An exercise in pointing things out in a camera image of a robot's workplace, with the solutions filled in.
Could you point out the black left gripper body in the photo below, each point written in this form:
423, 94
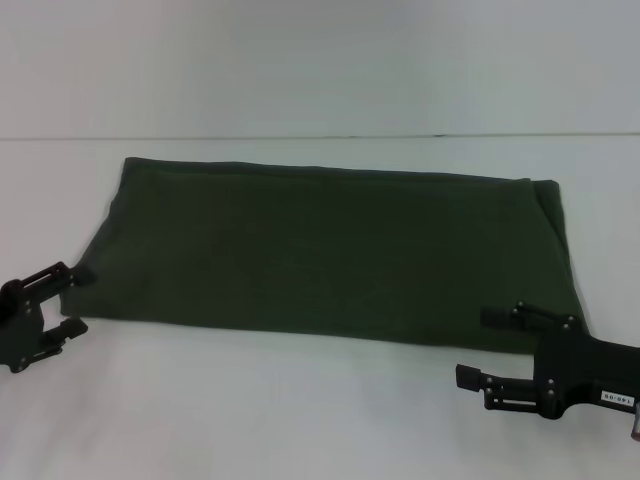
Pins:
20, 330

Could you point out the dark green shirt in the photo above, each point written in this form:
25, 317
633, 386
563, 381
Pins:
310, 250

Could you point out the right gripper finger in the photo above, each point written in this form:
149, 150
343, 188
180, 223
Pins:
500, 317
500, 395

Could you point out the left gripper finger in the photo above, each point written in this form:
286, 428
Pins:
65, 332
50, 282

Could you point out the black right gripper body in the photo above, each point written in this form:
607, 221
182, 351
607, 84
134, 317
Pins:
580, 370

